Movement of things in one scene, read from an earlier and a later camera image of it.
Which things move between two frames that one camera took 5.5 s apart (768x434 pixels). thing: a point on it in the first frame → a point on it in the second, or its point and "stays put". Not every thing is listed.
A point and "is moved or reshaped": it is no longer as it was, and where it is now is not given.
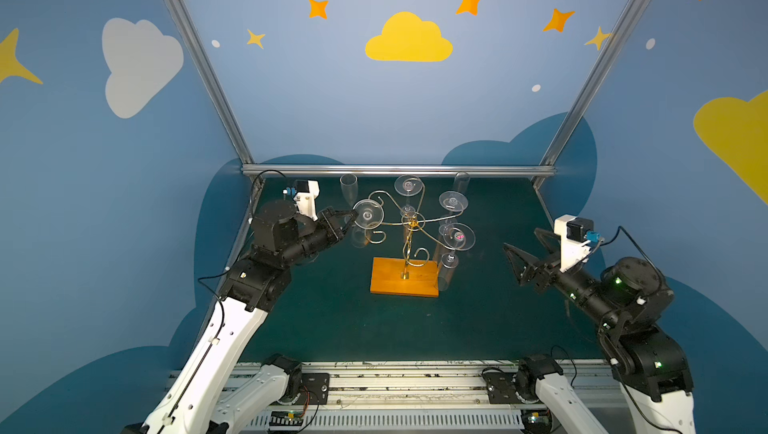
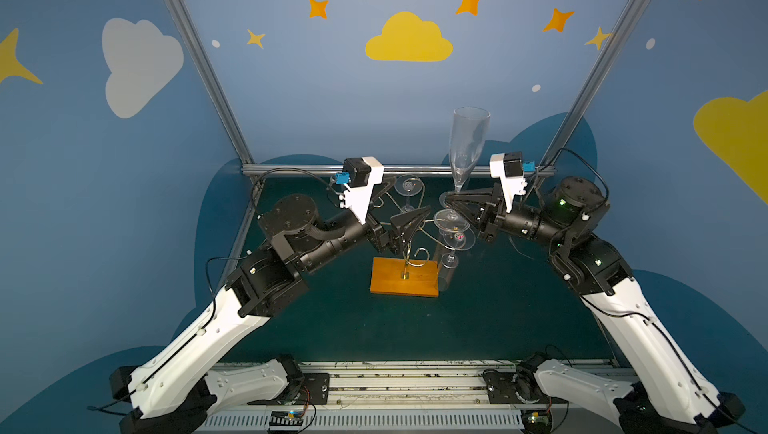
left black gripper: (327, 225) → (383, 236)
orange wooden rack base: (402, 276) stays put
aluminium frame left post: (205, 62) stays put
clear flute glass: (452, 201) is moved or reshaped
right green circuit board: (536, 421) stays put
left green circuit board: (286, 418) stays put
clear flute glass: (408, 185) stays put
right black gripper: (547, 272) → (486, 221)
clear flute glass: (456, 237) stays put
